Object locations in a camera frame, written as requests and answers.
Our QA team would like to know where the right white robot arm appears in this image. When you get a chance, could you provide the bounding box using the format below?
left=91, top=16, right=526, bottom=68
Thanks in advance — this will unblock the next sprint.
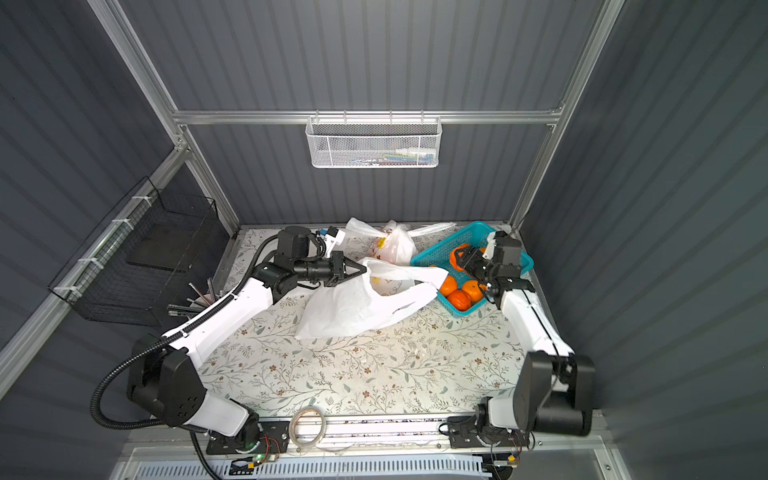
left=451, top=231, right=596, bottom=437

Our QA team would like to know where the black wire wall basket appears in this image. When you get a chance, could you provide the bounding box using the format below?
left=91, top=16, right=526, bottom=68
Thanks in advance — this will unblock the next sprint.
left=49, top=184, right=226, bottom=328

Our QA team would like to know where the teal plastic basket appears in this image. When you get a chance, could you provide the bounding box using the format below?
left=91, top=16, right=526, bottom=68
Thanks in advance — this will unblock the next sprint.
left=411, top=221, right=534, bottom=318

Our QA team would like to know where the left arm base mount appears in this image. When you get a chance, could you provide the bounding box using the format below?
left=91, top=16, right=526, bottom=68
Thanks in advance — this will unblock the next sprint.
left=205, top=420, right=290, bottom=455

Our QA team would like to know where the cartoon printed plastic bag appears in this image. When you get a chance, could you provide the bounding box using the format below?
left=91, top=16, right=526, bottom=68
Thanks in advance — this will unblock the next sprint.
left=345, top=217, right=456, bottom=266

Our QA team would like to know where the orange mandarin front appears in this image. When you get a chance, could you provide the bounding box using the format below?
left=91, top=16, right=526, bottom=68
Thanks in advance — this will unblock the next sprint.
left=461, top=280, right=485, bottom=304

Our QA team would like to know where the white wire wall basket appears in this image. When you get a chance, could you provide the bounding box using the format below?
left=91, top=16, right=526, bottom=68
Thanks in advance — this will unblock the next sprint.
left=305, top=114, right=443, bottom=169

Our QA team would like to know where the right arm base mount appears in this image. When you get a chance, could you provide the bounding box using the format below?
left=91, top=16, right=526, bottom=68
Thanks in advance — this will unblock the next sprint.
left=438, top=415, right=529, bottom=450

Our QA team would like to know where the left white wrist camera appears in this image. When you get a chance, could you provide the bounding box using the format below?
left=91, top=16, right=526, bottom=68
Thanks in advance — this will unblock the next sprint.
left=319, top=226, right=346, bottom=251

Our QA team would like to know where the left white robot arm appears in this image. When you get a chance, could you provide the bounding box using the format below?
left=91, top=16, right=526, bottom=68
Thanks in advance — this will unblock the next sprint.
left=127, top=226, right=367, bottom=437

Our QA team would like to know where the clear plastic bag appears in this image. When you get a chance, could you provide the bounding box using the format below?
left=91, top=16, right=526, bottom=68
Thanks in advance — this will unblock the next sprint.
left=295, top=257, right=448, bottom=340

